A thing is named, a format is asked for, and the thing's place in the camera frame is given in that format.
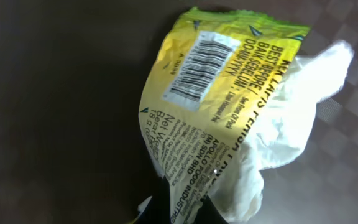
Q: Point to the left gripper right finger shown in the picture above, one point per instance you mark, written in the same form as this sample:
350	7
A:
208	214

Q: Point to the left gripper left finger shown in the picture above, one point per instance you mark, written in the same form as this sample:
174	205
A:
158	209

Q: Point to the brown serving tray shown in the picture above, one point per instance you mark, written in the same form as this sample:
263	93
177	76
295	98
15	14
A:
71	77

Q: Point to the green yellow wrapper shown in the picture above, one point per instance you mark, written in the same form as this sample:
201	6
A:
228	97

